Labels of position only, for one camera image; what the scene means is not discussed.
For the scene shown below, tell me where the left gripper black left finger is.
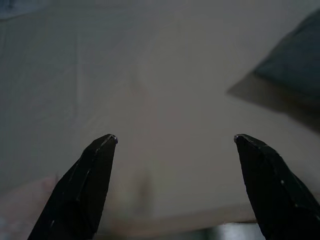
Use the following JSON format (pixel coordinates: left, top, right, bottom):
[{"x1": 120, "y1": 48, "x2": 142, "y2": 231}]
[{"x1": 27, "y1": 133, "x2": 119, "y2": 240}]

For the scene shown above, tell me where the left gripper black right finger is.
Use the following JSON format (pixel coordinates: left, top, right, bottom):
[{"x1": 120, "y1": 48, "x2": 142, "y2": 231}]
[{"x1": 233, "y1": 133, "x2": 320, "y2": 240}]

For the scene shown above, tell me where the grey pillow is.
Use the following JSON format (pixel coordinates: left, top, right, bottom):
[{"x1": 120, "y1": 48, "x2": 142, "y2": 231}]
[{"x1": 252, "y1": 9, "x2": 320, "y2": 98}]

